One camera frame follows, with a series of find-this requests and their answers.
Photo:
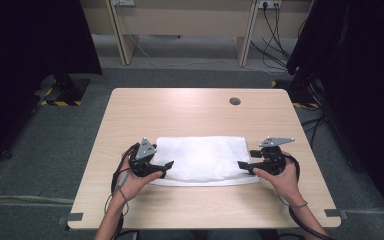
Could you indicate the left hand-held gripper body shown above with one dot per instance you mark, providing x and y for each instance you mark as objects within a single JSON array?
[{"x": 143, "y": 156}]

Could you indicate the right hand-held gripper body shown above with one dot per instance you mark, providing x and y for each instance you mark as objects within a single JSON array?
[{"x": 271, "y": 156}]

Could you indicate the white black-trimmed tank top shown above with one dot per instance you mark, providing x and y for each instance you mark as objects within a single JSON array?
[{"x": 203, "y": 160}]

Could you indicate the person's right hand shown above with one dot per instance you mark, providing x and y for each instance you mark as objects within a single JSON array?
[{"x": 283, "y": 185}]

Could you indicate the person's left hand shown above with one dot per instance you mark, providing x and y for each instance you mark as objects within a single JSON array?
[{"x": 135, "y": 186}]

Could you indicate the yellow black hazard tape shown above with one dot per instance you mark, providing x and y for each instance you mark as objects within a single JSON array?
[
  {"x": 61, "y": 103},
  {"x": 305, "y": 105}
]

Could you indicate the black stand base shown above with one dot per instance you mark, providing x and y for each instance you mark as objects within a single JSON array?
[
  {"x": 300, "y": 91},
  {"x": 68, "y": 88}
]

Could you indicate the dark curtain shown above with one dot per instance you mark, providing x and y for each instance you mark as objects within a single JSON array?
[
  {"x": 363, "y": 83},
  {"x": 26, "y": 50}
]

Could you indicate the grey table corner bracket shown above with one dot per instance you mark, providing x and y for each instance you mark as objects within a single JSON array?
[
  {"x": 333, "y": 212},
  {"x": 75, "y": 217}
]

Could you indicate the white wall socket with plugs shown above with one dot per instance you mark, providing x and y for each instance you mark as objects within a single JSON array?
[{"x": 269, "y": 3}]

